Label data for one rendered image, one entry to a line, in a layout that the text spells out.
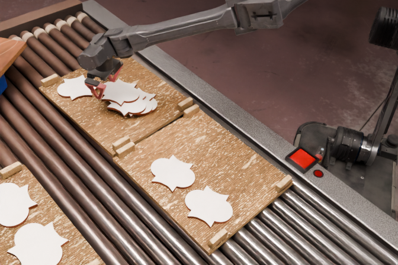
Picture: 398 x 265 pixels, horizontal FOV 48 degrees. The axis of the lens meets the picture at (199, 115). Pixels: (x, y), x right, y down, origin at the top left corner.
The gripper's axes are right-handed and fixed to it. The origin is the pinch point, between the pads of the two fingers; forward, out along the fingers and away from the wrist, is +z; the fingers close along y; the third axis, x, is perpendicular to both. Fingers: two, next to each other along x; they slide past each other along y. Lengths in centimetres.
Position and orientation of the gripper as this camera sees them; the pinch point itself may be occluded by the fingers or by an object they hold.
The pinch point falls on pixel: (105, 88)
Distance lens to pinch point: 150.0
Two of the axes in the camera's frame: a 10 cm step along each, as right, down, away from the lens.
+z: -0.8, 7.2, 6.9
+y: 3.2, -6.3, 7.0
